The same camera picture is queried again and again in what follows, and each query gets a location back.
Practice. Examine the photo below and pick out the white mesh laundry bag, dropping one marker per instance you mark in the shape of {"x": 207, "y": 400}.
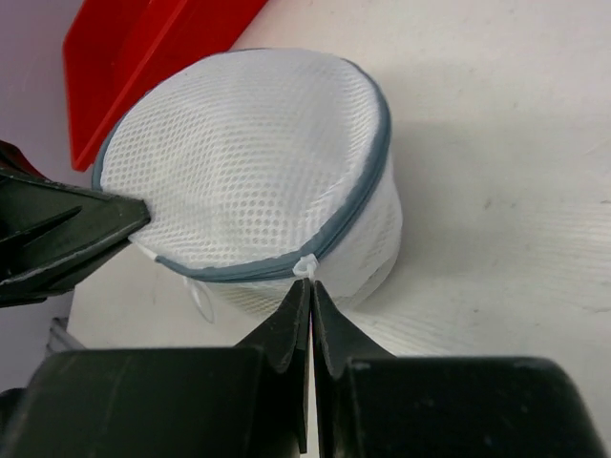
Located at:
{"x": 261, "y": 167}

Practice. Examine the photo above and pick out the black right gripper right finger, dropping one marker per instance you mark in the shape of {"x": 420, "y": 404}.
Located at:
{"x": 337, "y": 343}

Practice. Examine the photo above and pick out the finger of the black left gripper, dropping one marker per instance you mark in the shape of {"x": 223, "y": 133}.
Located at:
{"x": 54, "y": 236}

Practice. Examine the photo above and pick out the red plastic tray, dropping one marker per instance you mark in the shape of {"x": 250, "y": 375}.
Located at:
{"x": 117, "y": 50}

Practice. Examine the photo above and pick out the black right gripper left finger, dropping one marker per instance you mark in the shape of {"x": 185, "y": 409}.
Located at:
{"x": 280, "y": 419}

